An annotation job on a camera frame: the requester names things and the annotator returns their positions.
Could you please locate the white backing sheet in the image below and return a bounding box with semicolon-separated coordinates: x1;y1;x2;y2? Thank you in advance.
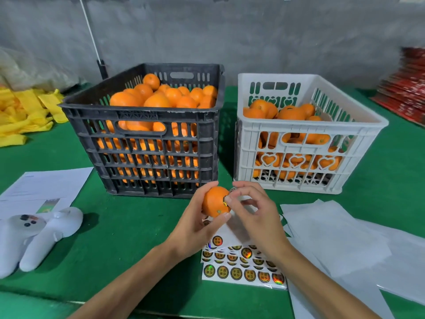
279;199;394;319
359;219;425;306

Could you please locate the white printed paper sheet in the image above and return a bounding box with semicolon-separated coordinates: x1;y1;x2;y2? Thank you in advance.
0;167;94;220

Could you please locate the stack of red cardboard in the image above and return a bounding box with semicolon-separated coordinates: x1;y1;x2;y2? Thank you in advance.
372;47;425;125

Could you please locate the pile of oranges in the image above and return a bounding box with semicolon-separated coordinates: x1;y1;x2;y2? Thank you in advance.
96;73;219;183

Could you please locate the green felt table cover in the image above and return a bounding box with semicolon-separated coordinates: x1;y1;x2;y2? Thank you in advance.
0;83;425;319

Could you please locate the person's left forearm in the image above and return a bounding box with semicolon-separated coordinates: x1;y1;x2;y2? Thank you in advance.
70;244;183;319

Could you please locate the white handheld controller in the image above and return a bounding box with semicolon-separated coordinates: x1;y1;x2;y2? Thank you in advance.
0;206;85;279

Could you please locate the person's right hand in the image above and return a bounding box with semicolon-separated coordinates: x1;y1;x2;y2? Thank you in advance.
224;181;293;260

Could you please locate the person's right forearm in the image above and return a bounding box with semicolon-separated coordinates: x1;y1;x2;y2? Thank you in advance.
275;242;381;319

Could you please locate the pile of yellow bags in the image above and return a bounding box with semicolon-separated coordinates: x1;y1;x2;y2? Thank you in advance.
0;87;69;148

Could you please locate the white plastic crate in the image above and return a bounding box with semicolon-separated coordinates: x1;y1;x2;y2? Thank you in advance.
234;73;390;195

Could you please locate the heap of labelled oranges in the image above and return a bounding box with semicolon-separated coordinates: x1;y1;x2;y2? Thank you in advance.
243;99;343;182

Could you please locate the black plastic crate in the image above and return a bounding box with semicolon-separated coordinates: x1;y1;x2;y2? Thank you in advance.
60;63;226;198

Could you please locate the single orange fruit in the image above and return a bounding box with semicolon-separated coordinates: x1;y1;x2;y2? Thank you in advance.
202;186;232;218

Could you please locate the beige woven sack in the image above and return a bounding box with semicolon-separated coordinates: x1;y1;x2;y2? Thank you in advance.
0;46;81;92

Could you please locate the person's left hand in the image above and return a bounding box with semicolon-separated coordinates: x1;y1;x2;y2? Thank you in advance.
165;182;233;260

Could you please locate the white pole with black base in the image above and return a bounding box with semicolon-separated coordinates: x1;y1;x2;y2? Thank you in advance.
78;0;109;80

